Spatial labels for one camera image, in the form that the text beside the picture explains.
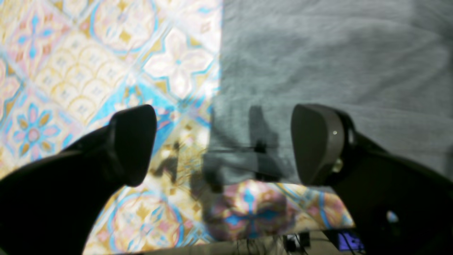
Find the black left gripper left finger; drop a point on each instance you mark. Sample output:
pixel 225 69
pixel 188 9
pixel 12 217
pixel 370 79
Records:
pixel 49 206

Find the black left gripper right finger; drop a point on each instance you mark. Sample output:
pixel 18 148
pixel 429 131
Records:
pixel 399 207

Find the grey T-shirt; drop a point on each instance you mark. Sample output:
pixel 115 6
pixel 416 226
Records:
pixel 386 63

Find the colourful patterned tablecloth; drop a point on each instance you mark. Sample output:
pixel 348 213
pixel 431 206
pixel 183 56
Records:
pixel 68 65

